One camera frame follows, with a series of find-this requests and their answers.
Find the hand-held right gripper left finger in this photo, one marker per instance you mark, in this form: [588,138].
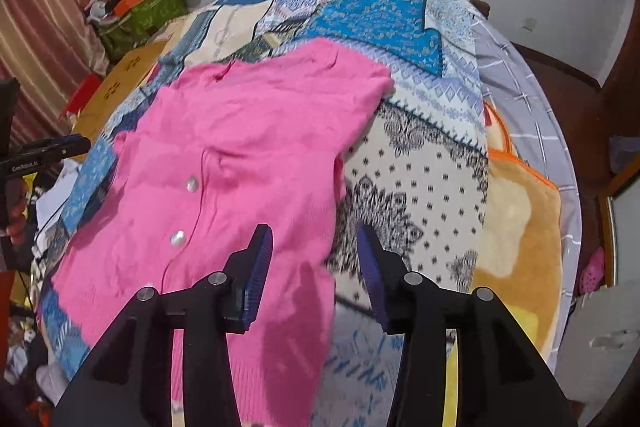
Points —
[255,277]

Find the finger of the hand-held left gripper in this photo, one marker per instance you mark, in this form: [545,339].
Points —
[65,147]

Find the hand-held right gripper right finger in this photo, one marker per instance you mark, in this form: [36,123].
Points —
[372,277]

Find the pink button shirt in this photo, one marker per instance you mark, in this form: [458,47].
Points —
[250,132]

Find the person's left hand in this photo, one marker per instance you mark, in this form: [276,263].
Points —
[17,222]

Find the red box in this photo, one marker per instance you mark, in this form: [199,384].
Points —
[82,94]

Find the white blue-printed cloth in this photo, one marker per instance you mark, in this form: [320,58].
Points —
[360,357]

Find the wooden folding table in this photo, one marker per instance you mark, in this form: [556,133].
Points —
[125,67]

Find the striped brown curtain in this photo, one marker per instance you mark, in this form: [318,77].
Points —
[45,7]

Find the green storage bag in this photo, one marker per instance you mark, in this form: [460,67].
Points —
[145,22]

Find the orange plush blanket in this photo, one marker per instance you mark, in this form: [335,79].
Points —
[525,232]

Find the pink slipper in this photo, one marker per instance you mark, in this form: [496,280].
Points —
[592,269]

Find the blue patchwork blanket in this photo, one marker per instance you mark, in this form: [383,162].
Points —
[400,32]

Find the grey checked bed sheet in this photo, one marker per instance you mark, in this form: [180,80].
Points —
[525,82]

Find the white wall socket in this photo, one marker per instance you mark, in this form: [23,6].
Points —
[527,24]

